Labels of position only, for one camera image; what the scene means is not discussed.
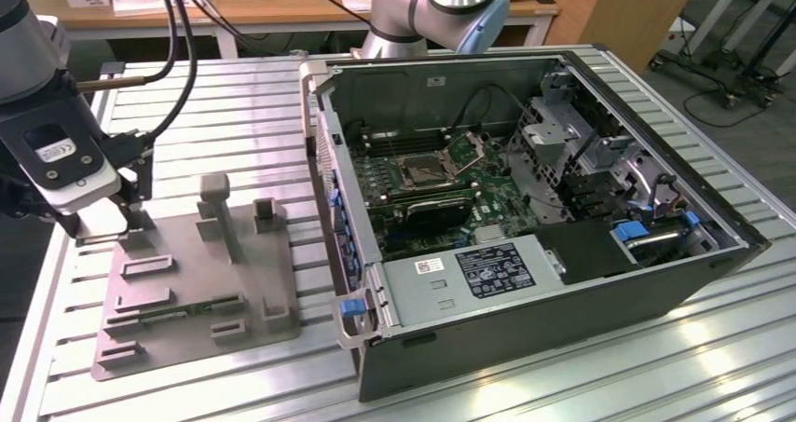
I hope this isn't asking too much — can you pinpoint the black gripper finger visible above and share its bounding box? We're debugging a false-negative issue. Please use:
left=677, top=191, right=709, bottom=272
left=118, top=156, right=155, bottom=233
left=0, top=197, right=84, bottom=245

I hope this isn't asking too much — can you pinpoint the silver square CPU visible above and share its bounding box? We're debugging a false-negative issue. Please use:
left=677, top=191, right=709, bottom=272
left=74, top=198, right=131, bottom=247

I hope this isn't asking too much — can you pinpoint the black RAM slot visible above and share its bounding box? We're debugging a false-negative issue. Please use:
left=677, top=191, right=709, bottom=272
left=365, top=139, right=450, bottom=150
left=367, top=143, right=450, bottom=157
left=361, top=129, right=448, bottom=140
left=362, top=134, right=449, bottom=144

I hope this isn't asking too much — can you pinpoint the CPU socket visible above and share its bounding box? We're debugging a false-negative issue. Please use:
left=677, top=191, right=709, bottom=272
left=395, top=154, right=462, bottom=194

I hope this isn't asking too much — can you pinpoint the grey plastic parts rack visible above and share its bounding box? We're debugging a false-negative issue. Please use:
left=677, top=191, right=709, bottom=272
left=90, top=172, right=306, bottom=384

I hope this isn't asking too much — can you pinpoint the green RAM stick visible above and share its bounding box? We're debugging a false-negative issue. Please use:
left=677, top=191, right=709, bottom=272
left=134, top=300, right=219, bottom=324

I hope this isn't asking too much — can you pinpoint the black graphics card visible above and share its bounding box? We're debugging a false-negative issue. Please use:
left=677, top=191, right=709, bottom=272
left=394, top=193, right=478, bottom=232

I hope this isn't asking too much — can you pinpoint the grey power supply unit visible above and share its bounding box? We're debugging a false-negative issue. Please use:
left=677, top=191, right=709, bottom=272
left=379, top=233, right=569, bottom=329

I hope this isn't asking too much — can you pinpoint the metal socket cover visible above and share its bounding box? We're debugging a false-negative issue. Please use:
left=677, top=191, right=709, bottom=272
left=438, top=130, right=500, bottom=177

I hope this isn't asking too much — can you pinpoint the small silver chipset heatsink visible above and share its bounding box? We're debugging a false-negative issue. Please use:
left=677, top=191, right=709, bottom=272
left=476, top=224, right=510, bottom=245

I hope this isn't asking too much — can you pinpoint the green motherboard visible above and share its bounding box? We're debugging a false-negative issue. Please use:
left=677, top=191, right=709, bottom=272
left=347, top=130, right=542, bottom=261

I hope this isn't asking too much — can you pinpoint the silver metal drive cage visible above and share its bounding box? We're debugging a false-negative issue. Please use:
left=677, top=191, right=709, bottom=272
left=506, top=61, right=633, bottom=223

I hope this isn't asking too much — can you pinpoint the black open PC case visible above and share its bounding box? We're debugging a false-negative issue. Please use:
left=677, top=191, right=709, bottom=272
left=297, top=48, right=772, bottom=403

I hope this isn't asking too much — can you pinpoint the black plastic inner cover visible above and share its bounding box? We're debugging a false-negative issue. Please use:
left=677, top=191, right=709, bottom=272
left=534, top=219, right=643, bottom=287

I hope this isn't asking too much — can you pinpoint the blue disk carrier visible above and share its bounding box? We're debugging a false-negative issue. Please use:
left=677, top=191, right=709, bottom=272
left=612, top=220, right=653, bottom=250

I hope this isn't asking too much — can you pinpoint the brown wooden cabinet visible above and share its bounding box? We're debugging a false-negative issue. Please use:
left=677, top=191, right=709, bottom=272
left=546, top=0, right=708, bottom=74

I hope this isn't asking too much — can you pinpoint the wheeled equipment stand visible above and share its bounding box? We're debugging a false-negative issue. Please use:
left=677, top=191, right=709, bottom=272
left=645, top=0, right=796, bottom=111

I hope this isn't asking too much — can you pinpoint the black camera cable with plug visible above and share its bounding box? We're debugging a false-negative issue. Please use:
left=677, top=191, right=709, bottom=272
left=102, top=0, right=205, bottom=168

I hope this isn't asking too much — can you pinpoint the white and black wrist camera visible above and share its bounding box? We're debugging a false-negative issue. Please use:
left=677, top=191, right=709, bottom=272
left=0, top=108, right=124, bottom=217

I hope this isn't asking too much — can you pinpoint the black looped wire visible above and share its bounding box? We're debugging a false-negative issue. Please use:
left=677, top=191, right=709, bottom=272
left=450, top=82, right=530, bottom=129

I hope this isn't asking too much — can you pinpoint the coloured power wire bundle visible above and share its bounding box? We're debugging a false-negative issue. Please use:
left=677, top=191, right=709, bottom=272
left=645, top=172, right=689, bottom=218

